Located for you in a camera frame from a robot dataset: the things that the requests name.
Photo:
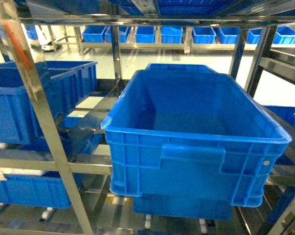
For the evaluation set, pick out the left blue shelf crate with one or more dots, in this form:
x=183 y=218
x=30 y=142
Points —
x=18 y=122

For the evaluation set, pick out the large front blue crate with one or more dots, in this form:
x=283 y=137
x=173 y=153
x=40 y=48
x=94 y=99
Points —
x=191 y=133

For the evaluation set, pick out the blue crate behind front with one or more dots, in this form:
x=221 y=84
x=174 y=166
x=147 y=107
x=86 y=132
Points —
x=179 y=67

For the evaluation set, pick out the left rear blue crate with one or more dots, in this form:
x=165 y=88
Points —
x=72 y=82

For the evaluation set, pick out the lower left blue crate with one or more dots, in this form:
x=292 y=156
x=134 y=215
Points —
x=47 y=190

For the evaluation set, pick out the steel flow rack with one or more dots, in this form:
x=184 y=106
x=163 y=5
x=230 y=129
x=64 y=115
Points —
x=81 y=154

